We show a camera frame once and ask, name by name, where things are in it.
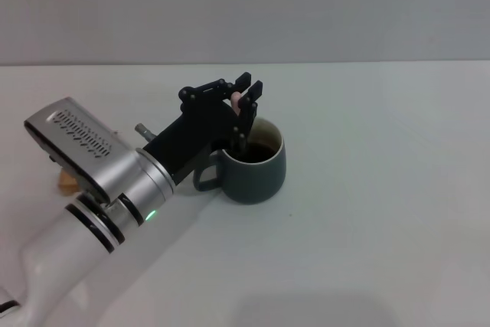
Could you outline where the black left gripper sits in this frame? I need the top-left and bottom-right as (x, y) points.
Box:
(143, 72), (266, 185)

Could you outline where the grey ceramic cup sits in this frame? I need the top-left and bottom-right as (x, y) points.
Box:
(192, 116), (287, 205)

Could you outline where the dark coffee liquid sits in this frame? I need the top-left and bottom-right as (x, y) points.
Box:
(244, 142), (279, 164)

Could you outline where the metal plug connector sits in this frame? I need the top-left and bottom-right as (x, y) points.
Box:
(134, 123), (155, 142)

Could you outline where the light wooden block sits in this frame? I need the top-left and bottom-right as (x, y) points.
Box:
(57, 172), (80, 195)

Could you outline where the silver vented wrist camera box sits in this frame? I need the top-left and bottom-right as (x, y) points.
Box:
(23, 96), (133, 205)

